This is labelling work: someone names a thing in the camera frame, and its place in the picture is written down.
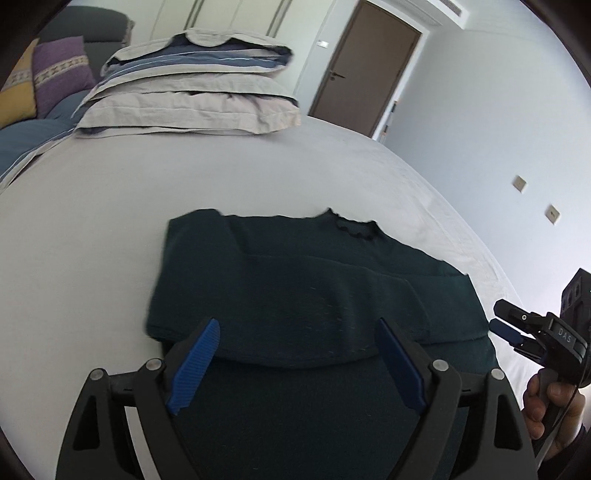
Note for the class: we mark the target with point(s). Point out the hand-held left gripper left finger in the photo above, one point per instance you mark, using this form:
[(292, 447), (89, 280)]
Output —
[(194, 364)]

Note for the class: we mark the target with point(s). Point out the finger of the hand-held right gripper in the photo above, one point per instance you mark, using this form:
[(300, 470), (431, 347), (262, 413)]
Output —
[(517, 314), (505, 330)]

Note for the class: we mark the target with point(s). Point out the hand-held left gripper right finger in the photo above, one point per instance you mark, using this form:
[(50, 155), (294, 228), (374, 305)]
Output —
[(399, 364)]

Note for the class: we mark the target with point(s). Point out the dark green knit sweater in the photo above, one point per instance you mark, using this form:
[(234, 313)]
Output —
[(300, 277)]

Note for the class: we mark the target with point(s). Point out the person's right hand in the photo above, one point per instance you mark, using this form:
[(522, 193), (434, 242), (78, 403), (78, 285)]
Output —
[(554, 401)]

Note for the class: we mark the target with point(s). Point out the thin leaning pole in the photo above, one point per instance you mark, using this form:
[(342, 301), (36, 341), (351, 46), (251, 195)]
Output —
[(389, 120)]

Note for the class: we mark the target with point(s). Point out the plain beige pillow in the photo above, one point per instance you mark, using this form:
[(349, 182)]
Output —
[(194, 108)]

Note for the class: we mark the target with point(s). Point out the brown wooden door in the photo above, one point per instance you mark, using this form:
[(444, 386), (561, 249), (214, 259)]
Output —
[(364, 64)]

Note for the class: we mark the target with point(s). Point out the striped blue beige pillow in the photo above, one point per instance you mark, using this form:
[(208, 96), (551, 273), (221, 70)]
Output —
[(203, 55)]

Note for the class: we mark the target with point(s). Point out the ceiling air vent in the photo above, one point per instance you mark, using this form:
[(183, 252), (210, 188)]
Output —
[(448, 7)]

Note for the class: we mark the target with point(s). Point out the purple patterned cushion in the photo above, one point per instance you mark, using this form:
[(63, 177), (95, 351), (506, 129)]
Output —
[(60, 74)]

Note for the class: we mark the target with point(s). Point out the yellow patterned cushion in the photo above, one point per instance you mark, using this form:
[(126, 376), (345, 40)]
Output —
[(16, 97)]

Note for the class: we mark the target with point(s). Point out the grey upholstered sofa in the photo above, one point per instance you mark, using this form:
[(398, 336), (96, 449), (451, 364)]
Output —
[(97, 32)]

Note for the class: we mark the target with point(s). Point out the beige wall socket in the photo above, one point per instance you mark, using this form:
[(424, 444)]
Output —
[(553, 214), (520, 183)]

